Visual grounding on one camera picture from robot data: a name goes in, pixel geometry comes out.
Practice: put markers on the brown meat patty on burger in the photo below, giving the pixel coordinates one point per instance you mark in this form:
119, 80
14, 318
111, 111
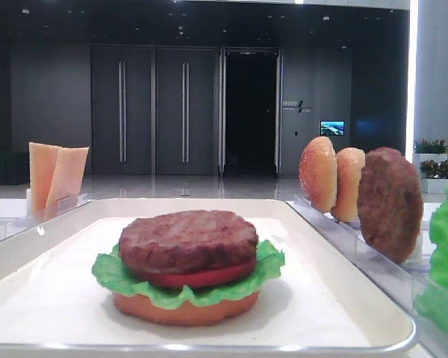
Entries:
188, 241

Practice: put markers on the red tomato slice on burger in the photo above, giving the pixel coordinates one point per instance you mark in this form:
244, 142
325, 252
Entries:
200, 279

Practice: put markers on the green lettuce leaf on burger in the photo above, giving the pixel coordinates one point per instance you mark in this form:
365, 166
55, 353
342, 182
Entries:
111, 273

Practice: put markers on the standing brown meat patty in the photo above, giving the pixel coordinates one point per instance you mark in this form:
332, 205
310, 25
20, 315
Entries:
390, 203

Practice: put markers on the standing green lettuce leaf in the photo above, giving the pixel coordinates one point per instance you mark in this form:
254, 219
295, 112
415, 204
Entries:
446, 238

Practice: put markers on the sesame bun far right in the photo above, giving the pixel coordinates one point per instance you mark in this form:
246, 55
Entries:
318, 173

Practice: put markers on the bottom bun on tray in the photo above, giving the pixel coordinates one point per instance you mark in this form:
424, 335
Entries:
187, 315

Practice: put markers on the white planter with plants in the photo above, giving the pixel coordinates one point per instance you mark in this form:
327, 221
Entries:
431, 159

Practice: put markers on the white rectangular metal tray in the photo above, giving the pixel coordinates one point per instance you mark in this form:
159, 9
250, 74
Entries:
321, 306

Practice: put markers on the clear acrylic left rack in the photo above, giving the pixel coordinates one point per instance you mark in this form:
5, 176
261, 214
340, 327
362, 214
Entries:
16, 215

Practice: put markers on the clear acrylic rack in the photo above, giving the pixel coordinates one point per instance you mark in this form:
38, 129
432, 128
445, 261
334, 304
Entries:
408, 284
16, 215

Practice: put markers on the clear acrylic right rack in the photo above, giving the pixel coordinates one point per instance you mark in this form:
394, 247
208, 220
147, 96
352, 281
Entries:
408, 284

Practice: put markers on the small wall display screen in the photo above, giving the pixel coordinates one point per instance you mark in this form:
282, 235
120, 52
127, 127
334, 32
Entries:
332, 128

